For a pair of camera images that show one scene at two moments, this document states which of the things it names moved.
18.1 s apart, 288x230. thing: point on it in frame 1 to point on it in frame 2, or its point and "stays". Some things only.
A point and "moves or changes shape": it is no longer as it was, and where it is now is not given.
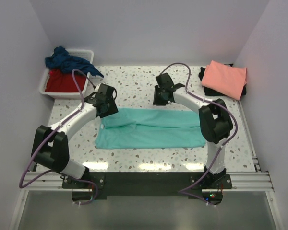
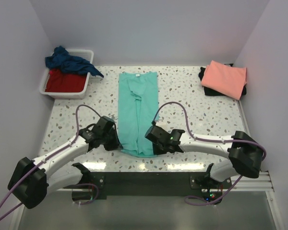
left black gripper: x=113 y=110 to x=116 y=144
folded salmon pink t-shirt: x=229 y=79 stays
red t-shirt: x=59 y=81 stays
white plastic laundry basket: x=85 y=54 stays
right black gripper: x=157 y=101 to x=157 y=151
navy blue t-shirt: x=62 y=60 stays
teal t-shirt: x=145 y=128 moves or changes shape
